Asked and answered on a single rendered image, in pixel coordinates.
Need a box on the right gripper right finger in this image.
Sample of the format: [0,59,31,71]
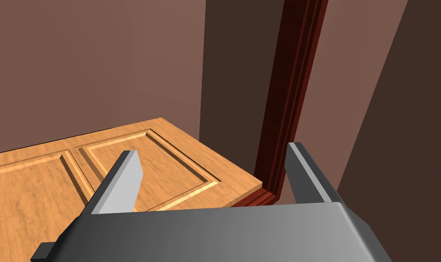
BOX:
[285,141,346,205]

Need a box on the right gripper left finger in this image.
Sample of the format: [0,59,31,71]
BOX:
[83,149,144,215]

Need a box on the light wooden panelled door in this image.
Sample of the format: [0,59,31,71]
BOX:
[0,117,263,262]

